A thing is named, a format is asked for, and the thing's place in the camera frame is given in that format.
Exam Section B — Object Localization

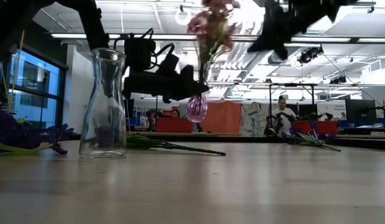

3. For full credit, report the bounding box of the ceiling strip light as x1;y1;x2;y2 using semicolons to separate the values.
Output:
356;37;385;43
50;33;121;39
148;34;198;40
290;37;352;43

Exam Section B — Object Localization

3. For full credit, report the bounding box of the purple artificial flower bunch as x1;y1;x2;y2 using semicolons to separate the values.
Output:
281;123;341;152
91;126;226;156
0;110;75;156

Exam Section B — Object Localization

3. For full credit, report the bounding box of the white ring light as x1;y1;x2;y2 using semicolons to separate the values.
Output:
174;8;192;26

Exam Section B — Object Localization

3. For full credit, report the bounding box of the patterned white cloth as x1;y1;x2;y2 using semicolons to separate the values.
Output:
241;102;272;137

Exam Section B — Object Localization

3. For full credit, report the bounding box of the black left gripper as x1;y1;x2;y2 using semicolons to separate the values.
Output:
122;64;210;103

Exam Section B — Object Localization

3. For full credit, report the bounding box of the clear glass vase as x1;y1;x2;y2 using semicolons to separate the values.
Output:
79;48;128;158

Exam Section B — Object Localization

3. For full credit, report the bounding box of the black table edge frame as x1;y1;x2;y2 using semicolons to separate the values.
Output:
57;133;385;150

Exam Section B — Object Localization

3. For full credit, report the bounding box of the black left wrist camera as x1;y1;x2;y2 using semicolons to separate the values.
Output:
159;52;181;75

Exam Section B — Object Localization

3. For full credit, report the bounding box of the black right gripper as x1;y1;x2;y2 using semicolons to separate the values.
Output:
247;0;339;62

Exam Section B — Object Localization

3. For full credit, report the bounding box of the orange cloth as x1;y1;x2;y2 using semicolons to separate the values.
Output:
200;101;242;134

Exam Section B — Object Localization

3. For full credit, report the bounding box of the white sign board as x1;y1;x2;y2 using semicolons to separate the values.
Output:
316;101;347;121

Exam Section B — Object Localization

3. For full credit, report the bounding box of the black window frame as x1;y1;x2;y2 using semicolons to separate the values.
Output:
0;43;68;131

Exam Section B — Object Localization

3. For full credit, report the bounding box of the pink glass vase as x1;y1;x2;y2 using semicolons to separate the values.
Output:
186;92;208;124

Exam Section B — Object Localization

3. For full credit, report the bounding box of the black track light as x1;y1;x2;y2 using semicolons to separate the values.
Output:
328;75;348;85

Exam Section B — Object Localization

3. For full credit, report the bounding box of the dark flat screen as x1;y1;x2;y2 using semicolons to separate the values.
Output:
123;98;135;119

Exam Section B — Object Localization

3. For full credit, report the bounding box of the black overhead lamp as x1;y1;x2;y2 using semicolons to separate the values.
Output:
297;46;324;65

